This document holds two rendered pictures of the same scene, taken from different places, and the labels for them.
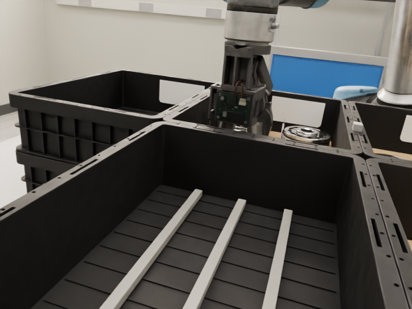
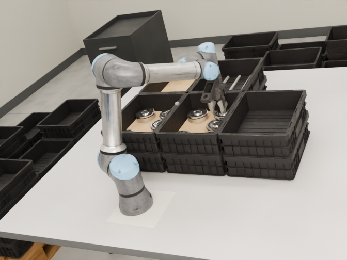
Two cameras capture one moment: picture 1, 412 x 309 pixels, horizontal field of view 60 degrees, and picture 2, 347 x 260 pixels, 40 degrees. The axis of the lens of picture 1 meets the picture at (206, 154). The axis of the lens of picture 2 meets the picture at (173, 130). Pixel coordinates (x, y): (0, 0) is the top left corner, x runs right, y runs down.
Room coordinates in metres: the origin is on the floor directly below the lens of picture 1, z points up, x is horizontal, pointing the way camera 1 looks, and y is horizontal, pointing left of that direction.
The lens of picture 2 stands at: (2.63, 0.27, 1.92)
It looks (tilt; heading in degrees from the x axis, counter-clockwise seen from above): 28 degrees down; 195
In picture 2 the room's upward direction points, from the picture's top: 15 degrees counter-clockwise
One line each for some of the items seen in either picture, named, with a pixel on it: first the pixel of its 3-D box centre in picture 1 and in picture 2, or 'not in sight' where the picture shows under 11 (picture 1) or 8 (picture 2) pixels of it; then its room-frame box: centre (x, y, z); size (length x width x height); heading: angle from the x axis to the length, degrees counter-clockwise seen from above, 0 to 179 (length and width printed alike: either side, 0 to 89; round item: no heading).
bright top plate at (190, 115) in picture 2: not in sight; (197, 113); (0.55, -0.16, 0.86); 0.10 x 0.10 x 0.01
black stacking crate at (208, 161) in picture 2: not in sight; (207, 142); (0.68, -0.12, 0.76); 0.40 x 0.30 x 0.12; 164
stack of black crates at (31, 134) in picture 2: not in sight; (39, 143); (-0.38, -1.64, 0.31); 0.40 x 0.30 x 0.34; 165
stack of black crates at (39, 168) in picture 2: not in sight; (48, 176); (0.11, -1.36, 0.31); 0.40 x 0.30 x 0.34; 165
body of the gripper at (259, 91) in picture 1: (241, 83); (215, 85); (0.56, -0.05, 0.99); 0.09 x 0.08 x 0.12; 158
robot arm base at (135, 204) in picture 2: not in sight; (133, 195); (1.04, -0.42, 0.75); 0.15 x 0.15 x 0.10
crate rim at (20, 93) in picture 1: (133, 92); (263, 113); (0.76, 0.17, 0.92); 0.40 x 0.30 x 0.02; 164
